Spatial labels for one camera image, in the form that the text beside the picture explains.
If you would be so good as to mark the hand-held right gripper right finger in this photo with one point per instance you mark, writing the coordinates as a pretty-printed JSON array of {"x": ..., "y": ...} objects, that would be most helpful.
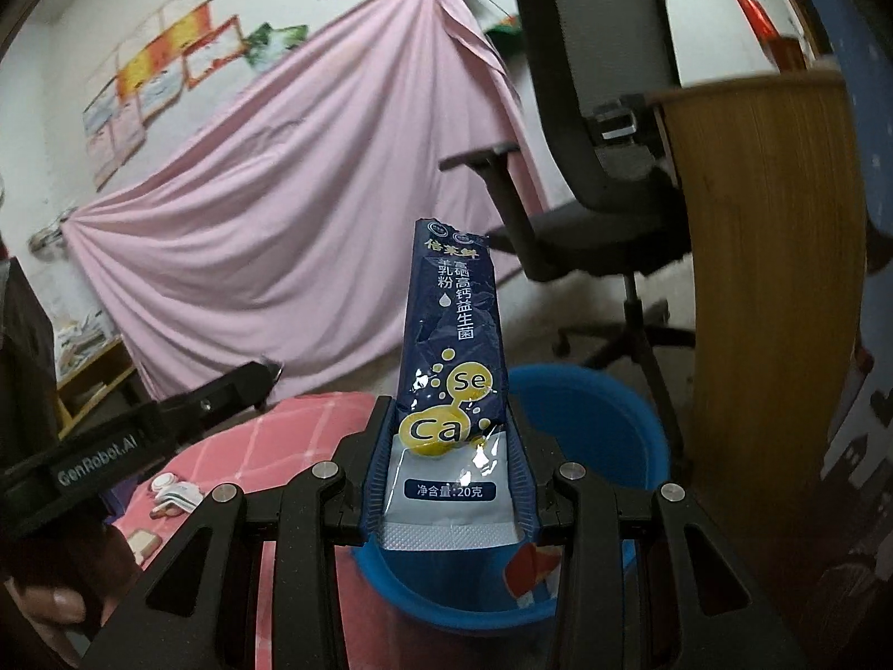
[{"x": 522, "y": 481}]

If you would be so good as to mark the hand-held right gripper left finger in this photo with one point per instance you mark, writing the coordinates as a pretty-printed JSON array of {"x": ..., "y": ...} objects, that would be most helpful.
[{"x": 380, "y": 474}]

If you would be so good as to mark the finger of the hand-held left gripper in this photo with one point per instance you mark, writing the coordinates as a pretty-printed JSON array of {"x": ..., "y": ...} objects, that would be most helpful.
[{"x": 223, "y": 391}]

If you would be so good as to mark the red packet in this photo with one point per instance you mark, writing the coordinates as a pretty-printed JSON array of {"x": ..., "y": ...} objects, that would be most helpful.
[{"x": 530, "y": 569}]

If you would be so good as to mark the white small packet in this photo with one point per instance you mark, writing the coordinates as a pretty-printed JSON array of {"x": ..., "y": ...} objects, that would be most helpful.
[{"x": 174, "y": 492}]

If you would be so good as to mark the blue plastic bucket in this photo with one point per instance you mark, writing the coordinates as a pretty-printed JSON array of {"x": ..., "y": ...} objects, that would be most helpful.
[{"x": 600, "y": 419}]

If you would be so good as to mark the blue sachet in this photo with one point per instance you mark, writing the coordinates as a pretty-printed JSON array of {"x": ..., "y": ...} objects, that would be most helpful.
[{"x": 453, "y": 335}]

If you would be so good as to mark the person's left hand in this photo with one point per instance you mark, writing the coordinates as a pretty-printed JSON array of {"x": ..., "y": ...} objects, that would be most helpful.
[{"x": 59, "y": 604}]

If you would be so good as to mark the blue cardboard box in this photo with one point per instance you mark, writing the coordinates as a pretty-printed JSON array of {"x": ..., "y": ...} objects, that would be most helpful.
[{"x": 122, "y": 506}]

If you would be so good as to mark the pink checked tablecloth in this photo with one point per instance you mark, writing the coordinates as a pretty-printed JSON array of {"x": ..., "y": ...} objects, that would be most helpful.
[{"x": 279, "y": 433}]

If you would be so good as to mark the wooden shelf unit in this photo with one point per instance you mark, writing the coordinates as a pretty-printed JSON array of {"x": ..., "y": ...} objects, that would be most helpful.
[{"x": 91, "y": 373}]

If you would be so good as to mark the brown small wrapper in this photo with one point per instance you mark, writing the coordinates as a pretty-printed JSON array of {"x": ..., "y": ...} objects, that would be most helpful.
[{"x": 145, "y": 544}]

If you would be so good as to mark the pile of books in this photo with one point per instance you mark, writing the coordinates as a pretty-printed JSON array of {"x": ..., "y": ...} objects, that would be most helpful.
[{"x": 80, "y": 335}]

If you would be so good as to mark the pink hanging sheet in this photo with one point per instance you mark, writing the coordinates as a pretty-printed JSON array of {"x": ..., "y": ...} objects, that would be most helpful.
[{"x": 279, "y": 223}]

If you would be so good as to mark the wooden desk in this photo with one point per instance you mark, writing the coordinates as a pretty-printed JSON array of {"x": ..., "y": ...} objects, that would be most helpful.
[{"x": 760, "y": 258}]

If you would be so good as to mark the green landscape photo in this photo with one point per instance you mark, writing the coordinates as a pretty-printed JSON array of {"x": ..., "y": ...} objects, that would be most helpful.
[
  {"x": 296, "y": 35},
  {"x": 261, "y": 49}
]

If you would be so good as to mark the heart printed cloth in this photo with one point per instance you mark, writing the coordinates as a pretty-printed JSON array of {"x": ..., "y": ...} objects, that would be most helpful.
[{"x": 865, "y": 447}]

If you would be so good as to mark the black office chair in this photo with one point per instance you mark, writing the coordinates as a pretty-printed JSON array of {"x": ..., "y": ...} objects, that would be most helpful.
[{"x": 600, "y": 49}]

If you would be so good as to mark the blue starred cloth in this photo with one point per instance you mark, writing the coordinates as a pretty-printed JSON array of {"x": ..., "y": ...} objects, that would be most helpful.
[{"x": 865, "y": 118}]

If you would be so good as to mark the brown container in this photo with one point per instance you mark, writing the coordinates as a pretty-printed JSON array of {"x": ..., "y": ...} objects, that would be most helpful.
[{"x": 795, "y": 54}]

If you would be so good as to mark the red hanging bag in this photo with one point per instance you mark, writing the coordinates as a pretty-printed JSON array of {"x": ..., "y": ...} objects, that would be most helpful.
[{"x": 757, "y": 14}]

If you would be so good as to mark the group of wall certificates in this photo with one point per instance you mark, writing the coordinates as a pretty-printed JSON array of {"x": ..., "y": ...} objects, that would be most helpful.
[{"x": 167, "y": 35}]

